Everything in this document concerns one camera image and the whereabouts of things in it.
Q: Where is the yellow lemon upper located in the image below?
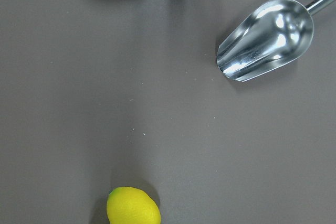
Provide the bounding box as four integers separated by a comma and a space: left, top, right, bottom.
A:
106, 187, 161, 224

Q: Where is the metal ice scoop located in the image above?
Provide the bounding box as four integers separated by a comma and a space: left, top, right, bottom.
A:
216, 0, 335, 82

